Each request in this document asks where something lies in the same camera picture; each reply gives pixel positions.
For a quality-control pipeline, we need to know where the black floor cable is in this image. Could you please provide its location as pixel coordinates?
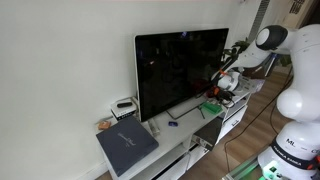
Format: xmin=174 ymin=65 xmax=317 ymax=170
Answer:
xmin=223 ymin=69 xmax=294 ymax=174

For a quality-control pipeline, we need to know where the white set-top box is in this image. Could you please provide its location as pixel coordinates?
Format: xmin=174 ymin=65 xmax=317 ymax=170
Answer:
xmin=111 ymin=100 xmax=137 ymax=120

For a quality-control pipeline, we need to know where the white cardboard box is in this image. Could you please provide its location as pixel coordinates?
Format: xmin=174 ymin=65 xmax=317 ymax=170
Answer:
xmin=242 ymin=77 xmax=265 ymax=93

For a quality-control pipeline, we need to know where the black flat screen television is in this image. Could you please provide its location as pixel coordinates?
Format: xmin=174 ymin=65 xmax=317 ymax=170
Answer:
xmin=134 ymin=28 xmax=229 ymax=121

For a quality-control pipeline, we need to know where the green plastic case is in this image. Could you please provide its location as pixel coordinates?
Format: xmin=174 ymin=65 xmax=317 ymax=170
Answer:
xmin=199 ymin=102 xmax=222 ymax=115

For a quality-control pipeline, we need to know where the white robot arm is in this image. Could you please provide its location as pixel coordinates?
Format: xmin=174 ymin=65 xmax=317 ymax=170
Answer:
xmin=211 ymin=24 xmax=320 ymax=180

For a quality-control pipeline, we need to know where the small blue object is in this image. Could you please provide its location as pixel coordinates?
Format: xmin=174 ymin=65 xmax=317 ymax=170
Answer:
xmin=168 ymin=121 xmax=178 ymax=127

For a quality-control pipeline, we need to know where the dark grey open drawer box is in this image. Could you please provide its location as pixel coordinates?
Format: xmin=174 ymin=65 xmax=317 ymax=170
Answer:
xmin=192 ymin=117 xmax=223 ymax=151

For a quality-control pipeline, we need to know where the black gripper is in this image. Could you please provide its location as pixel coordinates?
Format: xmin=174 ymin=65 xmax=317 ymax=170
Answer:
xmin=214 ymin=89 xmax=234 ymax=104

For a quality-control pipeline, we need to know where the potted green plant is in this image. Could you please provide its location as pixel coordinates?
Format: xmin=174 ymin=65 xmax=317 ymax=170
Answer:
xmin=222 ymin=38 xmax=250 ymax=65

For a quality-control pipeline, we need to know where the dark blue flat box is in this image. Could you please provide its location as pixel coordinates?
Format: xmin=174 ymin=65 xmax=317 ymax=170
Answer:
xmin=96 ymin=116 xmax=159 ymax=176

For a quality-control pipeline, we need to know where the small orange brown box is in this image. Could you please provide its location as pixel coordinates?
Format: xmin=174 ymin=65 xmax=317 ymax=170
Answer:
xmin=98 ymin=121 xmax=111 ymax=130

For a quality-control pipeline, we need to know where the black remote control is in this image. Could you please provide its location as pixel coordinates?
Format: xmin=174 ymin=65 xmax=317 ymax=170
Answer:
xmin=117 ymin=102 xmax=132 ymax=108

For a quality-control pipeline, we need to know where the white tv stand cabinet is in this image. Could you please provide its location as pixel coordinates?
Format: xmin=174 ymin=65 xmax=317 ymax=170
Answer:
xmin=105 ymin=85 xmax=250 ymax=180

